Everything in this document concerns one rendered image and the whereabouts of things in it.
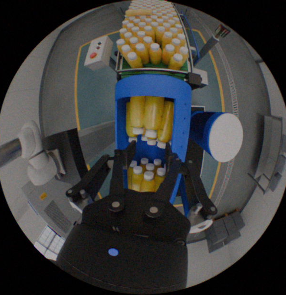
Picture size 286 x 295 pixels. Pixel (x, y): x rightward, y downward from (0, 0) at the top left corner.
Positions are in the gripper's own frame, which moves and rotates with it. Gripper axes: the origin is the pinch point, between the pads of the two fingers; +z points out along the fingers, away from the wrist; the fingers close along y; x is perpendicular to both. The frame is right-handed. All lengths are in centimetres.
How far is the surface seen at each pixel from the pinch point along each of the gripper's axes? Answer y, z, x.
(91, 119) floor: -104, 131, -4
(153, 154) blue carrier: 0.1, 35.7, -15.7
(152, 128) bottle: -0.4, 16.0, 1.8
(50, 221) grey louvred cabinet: -139, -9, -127
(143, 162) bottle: -4.6, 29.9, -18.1
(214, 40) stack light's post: 35, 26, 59
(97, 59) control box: -26.4, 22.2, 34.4
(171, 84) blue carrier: 4.4, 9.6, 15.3
